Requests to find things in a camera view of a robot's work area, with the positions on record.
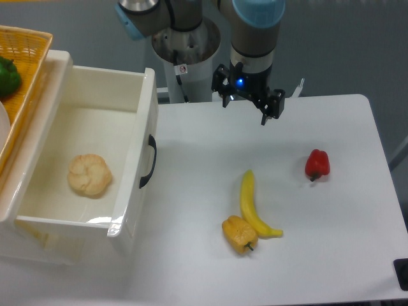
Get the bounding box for red bell pepper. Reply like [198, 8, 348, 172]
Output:
[305, 149, 330, 182]

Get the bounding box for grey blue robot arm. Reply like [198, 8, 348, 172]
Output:
[115, 1, 286, 124]

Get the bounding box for white plate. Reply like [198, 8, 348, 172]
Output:
[0, 103, 11, 150]

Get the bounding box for black corner device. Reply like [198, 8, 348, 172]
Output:
[393, 258, 408, 291]

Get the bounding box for white top drawer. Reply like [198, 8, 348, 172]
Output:
[15, 66, 158, 255]

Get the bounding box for green bell pepper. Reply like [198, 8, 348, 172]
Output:
[0, 57, 22, 98]

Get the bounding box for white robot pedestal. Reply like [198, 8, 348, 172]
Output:
[152, 17, 221, 103]

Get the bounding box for yellow wicker basket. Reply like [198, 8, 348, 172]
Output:
[1, 25, 53, 173]

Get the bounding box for white drawer cabinet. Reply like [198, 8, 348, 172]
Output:
[1, 50, 80, 265]

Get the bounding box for yellow banana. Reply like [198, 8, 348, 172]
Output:
[240, 170, 284, 238]

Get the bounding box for beige bread roll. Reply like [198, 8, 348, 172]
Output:
[67, 154, 112, 196]

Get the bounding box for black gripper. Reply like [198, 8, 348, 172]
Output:
[211, 64, 286, 126]

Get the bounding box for yellow bell pepper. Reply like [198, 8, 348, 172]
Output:
[222, 215, 258, 254]

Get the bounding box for black drawer handle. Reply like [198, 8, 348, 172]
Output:
[139, 134, 157, 189]

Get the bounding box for white clip at table edge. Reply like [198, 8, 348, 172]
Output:
[291, 78, 305, 98]

